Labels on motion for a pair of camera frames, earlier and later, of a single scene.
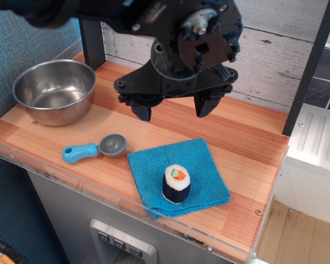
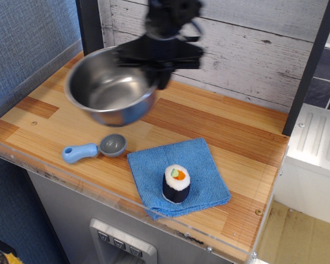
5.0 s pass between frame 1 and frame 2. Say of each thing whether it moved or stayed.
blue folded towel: stayed
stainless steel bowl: moved
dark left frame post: stayed
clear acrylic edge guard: stayed
